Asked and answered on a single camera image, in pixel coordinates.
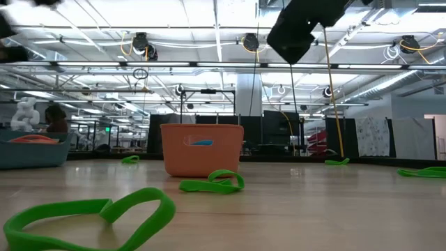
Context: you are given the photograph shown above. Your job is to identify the black monitor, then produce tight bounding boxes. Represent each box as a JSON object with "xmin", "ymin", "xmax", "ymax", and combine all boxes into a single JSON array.
[{"xmin": 263, "ymin": 109, "xmax": 301, "ymax": 146}]

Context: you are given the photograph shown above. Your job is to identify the dark teal plastic basket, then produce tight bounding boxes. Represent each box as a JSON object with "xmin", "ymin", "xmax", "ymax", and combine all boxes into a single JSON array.
[{"xmin": 0, "ymin": 129, "xmax": 73, "ymax": 170}]

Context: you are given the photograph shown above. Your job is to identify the black partition panel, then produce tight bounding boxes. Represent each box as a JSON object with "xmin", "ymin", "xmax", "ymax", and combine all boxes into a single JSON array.
[
  {"xmin": 240, "ymin": 115, "xmax": 263, "ymax": 151},
  {"xmin": 147, "ymin": 113, "xmax": 182, "ymax": 154},
  {"xmin": 325, "ymin": 116, "xmax": 359, "ymax": 158}
]

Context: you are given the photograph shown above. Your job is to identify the rubber bands right middle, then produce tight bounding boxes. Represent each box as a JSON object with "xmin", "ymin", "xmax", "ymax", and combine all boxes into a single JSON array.
[{"xmin": 397, "ymin": 166, "xmax": 446, "ymax": 179}]

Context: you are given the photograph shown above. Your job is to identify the thin black rig frame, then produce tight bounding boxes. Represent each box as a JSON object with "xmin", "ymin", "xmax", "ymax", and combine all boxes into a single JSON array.
[{"xmin": 179, "ymin": 89, "xmax": 237, "ymax": 126}]

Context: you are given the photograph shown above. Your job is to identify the rubber bands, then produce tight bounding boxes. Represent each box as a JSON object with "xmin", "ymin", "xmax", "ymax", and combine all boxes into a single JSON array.
[
  {"xmin": 397, "ymin": 166, "xmax": 446, "ymax": 179},
  {"xmin": 325, "ymin": 157, "xmax": 351, "ymax": 166}
]

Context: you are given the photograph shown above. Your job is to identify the plain white cloth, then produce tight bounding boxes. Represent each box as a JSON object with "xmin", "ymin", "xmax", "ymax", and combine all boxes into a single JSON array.
[{"xmin": 392, "ymin": 116, "xmax": 436, "ymax": 160}]

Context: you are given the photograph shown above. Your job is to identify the orange plastic basket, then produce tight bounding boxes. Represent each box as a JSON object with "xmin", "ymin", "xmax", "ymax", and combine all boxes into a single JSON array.
[{"xmin": 160, "ymin": 123, "xmax": 245, "ymax": 178}]

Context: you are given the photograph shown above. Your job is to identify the patterned white cloth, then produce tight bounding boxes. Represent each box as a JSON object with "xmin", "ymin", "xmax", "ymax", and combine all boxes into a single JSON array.
[{"xmin": 355, "ymin": 116, "xmax": 391, "ymax": 157}]

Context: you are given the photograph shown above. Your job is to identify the person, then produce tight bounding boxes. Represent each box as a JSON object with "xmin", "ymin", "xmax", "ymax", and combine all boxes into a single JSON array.
[{"xmin": 43, "ymin": 103, "xmax": 70, "ymax": 133}]

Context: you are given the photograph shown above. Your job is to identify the red background object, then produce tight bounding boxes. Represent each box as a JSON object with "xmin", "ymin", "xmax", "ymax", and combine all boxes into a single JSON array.
[{"xmin": 306, "ymin": 128, "xmax": 328, "ymax": 154}]

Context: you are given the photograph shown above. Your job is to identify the white robot figure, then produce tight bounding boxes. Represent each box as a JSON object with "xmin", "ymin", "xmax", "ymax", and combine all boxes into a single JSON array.
[{"xmin": 9, "ymin": 96, "xmax": 40, "ymax": 132}]

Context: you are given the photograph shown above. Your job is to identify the hanging yellow cable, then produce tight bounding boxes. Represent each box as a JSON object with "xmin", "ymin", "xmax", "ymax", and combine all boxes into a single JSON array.
[{"xmin": 322, "ymin": 26, "xmax": 346, "ymax": 158}]

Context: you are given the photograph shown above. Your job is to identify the rubber bands top right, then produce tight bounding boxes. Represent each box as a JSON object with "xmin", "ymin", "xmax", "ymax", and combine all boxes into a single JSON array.
[{"xmin": 325, "ymin": 157, "xmax": 351, "ymax": 166}]

